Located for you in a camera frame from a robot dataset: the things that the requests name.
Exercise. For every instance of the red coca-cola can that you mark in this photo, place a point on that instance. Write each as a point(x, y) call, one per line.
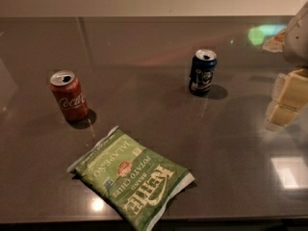
point(66, 88)

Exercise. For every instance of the blue pepsi can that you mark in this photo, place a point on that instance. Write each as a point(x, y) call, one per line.
point(204, 63)

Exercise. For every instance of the green jalapeno chip bag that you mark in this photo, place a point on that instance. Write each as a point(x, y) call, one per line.
point(136, 181)

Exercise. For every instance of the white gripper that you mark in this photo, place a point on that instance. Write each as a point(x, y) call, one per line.
point(297, 38)

